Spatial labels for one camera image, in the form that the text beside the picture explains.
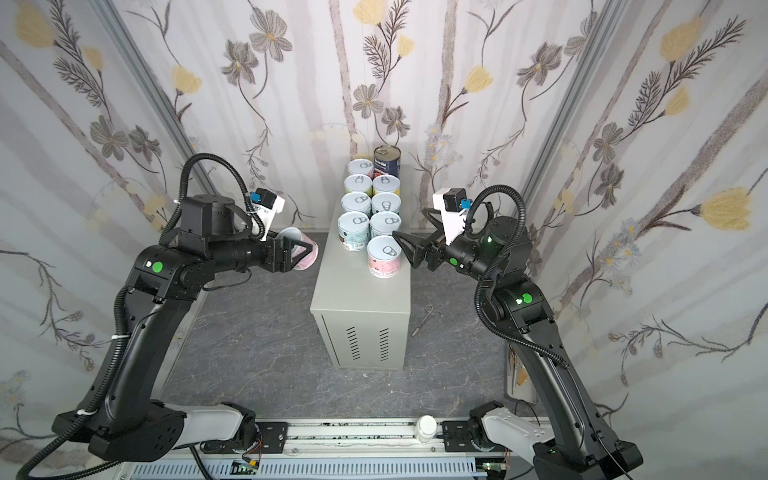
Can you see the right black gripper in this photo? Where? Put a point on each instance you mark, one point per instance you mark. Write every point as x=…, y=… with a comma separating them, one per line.
x=434, y=254

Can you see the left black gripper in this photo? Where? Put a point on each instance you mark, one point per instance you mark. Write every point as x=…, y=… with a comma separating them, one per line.
x=286, y=262

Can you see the pink label can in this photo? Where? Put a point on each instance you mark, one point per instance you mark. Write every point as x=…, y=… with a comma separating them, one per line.
x=303, y=250

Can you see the white dark can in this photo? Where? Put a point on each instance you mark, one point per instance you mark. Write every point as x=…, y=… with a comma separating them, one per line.
x=384, y=223

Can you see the yellow label can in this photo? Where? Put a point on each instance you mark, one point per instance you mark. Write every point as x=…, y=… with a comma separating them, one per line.
x=386, y=184

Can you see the teal label can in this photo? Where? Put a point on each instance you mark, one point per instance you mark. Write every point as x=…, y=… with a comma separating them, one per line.
x=356, y=202

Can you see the green label can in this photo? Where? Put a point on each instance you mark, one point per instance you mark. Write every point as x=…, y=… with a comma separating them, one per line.
x=358, y=183

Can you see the blue red tomato can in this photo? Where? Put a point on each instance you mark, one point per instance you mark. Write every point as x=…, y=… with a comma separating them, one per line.
x=387, y=160

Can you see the pink white can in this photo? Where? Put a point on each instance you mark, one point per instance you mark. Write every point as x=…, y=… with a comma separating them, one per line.
x=360, y=166

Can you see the dark label can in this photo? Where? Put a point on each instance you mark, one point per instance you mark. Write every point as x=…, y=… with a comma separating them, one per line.
x=353, y=230

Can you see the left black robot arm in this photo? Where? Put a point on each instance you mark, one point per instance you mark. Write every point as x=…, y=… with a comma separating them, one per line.
x=118, y=419

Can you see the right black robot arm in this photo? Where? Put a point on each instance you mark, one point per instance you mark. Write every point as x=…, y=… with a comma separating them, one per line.
x=486, y=239

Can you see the small metal scissors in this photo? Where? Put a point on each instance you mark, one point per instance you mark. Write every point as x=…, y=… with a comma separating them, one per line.
x=429, y=311

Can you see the grey metal cabinet box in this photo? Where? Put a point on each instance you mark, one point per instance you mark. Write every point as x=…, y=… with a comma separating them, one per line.
x=363, y=320

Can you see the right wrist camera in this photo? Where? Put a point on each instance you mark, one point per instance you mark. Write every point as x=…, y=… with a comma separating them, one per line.
x=453, y=205

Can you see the aluminium rail frame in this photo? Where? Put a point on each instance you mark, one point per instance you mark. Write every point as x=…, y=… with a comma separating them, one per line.
x=321, y=439

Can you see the white cable duct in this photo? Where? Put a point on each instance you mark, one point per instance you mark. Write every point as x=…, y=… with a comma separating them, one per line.
x=348, y=468

